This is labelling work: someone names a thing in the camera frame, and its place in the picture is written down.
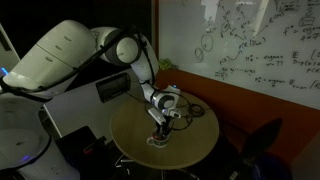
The white and green ceramic mug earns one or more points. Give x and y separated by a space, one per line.
158 141

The metal table leg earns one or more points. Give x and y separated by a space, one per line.
162 174

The whiteboard with handwritten notes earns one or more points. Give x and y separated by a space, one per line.
240 36

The dark marker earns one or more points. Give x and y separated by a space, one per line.
163 132

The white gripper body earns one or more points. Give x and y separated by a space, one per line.
156 115

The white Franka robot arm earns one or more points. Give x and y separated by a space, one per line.
56 56

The green object on whiteboard ledge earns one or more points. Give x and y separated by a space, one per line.
164 64

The dark office chair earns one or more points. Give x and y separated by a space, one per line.
260 146

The black wall-mounted box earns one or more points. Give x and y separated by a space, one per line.
112 87

